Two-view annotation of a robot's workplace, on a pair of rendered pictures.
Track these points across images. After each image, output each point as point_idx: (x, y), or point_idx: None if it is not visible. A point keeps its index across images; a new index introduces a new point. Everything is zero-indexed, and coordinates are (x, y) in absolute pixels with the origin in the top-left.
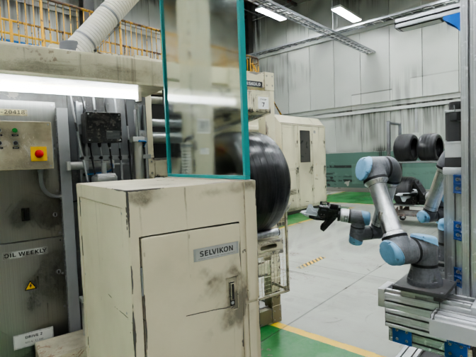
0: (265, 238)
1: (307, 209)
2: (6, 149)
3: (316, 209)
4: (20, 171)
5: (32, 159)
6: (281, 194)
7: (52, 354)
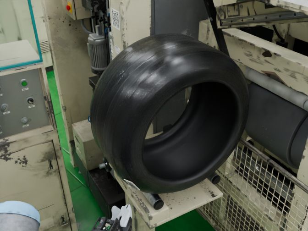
0: None
1: (115, 207)
2: (64, 0)
3: (120, 222)
4: (98, 12)
5: (68, 10)
6: (107, 156)
7: (76, 125)
